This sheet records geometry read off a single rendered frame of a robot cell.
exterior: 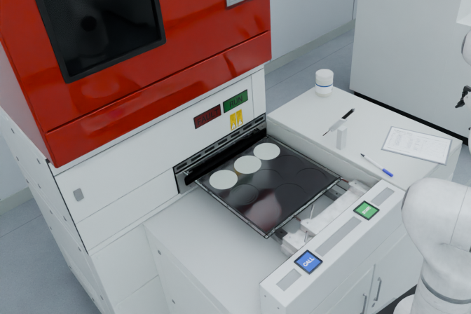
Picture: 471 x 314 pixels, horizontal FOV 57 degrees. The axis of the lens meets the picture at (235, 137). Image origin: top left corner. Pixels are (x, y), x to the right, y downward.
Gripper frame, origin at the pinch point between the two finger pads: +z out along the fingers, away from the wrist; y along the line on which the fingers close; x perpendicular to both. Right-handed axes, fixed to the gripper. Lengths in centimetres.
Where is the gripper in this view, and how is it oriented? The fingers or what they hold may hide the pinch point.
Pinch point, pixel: (466, 115)
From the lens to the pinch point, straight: 174.9
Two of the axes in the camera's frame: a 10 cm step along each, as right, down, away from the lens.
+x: 9.4, -2.5, 2.5
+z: -1.2, 4.3, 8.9
